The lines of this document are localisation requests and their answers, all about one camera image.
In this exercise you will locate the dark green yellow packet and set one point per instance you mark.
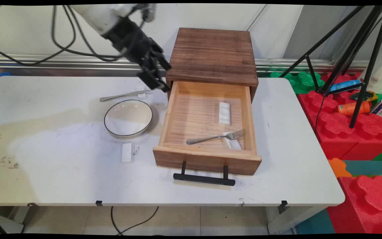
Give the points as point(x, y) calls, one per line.
point(370, 96)

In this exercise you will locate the white bowl with black rim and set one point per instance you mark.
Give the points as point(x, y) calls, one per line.
point(128, 119)

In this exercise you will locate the small white cutlery rest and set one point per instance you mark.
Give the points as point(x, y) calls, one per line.
point(141, 94)

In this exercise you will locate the blue packet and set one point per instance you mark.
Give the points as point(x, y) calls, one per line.
point(343, 85)

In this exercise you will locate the white ceramic cutlery rest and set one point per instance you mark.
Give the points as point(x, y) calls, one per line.
point(233, 143)
point(126, 152)
point(224, 113)

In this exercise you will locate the light wooden drawer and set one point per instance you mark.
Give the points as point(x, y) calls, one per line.
point(194, 109)

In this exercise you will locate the black table clip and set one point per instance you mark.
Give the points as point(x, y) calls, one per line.
point(283, 204)
point(98, 202)

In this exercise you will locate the black tripod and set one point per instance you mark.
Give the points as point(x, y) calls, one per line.
point(374, 59)

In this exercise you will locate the silver table knife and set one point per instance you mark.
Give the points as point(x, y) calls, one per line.
point(118, 96)

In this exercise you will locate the white plastic jug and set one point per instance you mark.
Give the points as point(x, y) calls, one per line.
point(381, 79)

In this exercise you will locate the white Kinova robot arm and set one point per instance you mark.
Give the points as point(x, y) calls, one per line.
point(98, 15)

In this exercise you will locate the dark wooden cabinet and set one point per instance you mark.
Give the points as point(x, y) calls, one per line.
point(211, 53)

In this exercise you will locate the orange bottle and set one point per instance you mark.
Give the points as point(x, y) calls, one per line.
point(347, 108)

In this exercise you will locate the white table leg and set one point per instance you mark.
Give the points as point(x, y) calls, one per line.
point(287, 222)
point(8, 222)

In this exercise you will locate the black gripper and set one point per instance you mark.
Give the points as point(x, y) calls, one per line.
point(131, 39)

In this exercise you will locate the orange foam piece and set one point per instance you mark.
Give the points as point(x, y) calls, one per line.
point(338, 167)

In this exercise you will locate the red foam block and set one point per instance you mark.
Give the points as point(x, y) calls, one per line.
point(337, 132)
point(370, 205)

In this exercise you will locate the wrist camera box with mount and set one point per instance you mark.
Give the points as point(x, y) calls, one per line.
point(148, 13)

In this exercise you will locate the silver fork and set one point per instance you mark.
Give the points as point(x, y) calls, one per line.
point(207, 138)

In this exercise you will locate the teal foam mat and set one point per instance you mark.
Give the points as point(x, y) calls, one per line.
point(313, 224)
point(366, 167)

